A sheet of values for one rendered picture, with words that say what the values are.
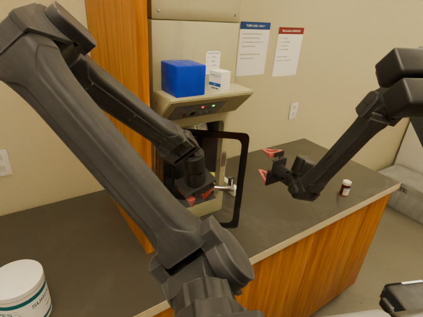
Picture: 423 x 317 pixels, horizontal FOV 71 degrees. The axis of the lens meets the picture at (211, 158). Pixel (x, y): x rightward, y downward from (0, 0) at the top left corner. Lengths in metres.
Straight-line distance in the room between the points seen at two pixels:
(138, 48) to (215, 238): 0.58
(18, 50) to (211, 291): 0.32
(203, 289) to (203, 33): 0.83
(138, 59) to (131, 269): 0.68
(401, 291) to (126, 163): 0.34
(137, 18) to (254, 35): 1.00
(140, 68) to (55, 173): 0.77
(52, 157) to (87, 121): 1.08
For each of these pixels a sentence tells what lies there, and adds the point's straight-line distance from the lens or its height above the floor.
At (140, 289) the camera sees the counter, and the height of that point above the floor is 0.94.
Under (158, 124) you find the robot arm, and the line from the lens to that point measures 0.61.
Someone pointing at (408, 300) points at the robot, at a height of 1.49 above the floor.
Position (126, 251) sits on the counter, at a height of 0.94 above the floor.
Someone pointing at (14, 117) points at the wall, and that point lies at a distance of 1.36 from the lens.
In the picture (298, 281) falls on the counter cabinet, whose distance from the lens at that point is 1.69.
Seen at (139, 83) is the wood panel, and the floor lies 1.56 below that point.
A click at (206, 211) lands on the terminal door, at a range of 1.14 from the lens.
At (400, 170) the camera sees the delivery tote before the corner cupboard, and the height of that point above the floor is 0.33.
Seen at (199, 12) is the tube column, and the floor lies 1.73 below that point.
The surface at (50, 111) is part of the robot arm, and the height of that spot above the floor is 1.64.
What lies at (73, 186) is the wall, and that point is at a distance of 1.52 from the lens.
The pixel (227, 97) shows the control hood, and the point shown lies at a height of 1.50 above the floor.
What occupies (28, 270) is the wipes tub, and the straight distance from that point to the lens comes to 0.99.
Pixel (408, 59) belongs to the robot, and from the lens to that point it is 0.39.
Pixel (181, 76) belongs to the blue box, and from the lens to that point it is 0.88.
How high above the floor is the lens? 1.75
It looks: 27 degrees down
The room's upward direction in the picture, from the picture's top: 4 degrees clockwise
